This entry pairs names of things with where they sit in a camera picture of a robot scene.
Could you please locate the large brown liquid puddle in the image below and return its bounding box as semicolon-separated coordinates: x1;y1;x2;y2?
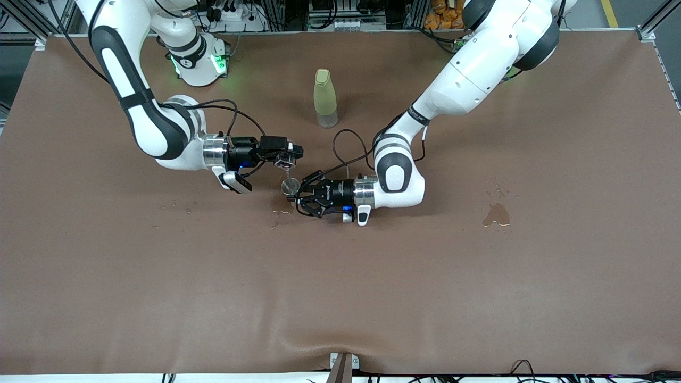
270;194;298;215

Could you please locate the yellow-green bottle with clear base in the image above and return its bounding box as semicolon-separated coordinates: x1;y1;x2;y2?
313;68;339;129

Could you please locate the brown table mat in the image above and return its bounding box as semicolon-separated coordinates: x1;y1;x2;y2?
0;29;681;376

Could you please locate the white power strip with plugs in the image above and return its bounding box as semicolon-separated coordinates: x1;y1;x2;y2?
205;0;267;34

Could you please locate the orange snack packets pile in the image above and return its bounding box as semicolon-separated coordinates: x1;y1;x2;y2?
424;0;467;30

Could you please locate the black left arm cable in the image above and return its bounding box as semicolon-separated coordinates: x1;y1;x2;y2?
333;114;426;181

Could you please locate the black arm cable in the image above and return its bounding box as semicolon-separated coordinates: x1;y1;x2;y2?
333;114;426;181
48;0;267;179

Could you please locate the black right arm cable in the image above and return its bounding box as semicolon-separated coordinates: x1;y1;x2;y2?
48;0;267;179

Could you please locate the metal table clamp bracket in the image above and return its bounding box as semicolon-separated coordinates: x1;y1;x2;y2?
330;352;360;383

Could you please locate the black cable loop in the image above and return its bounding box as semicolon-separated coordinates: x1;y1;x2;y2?
509;360;536;383

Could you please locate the aluminium frame profile structure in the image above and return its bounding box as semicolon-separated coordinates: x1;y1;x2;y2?
0;0;76;49
636;0;681;43

